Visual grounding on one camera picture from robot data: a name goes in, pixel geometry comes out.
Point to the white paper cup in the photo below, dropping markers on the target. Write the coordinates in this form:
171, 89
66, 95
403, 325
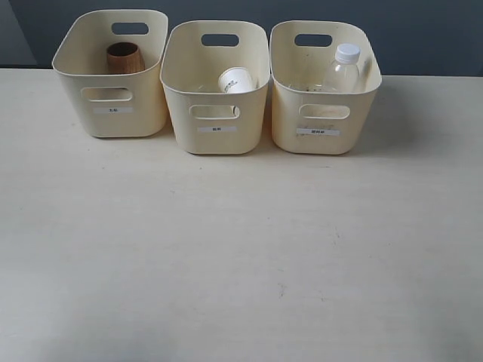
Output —
236, 80

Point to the clear plastic bottle white cap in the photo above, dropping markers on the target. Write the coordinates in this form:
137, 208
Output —
343, 76

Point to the brown wooden cup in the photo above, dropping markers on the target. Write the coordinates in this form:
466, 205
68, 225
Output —
124, 58

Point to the cream bin right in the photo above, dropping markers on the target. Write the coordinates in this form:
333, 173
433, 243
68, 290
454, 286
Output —
307, 117

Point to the cream bin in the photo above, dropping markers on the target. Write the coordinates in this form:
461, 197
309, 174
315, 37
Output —
307, 117
207, 121
114, 105

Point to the cream bin middle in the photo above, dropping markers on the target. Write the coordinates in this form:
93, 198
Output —
207, 121

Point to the cream bin left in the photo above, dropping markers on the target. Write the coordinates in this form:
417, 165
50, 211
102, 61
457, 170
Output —
114, 105

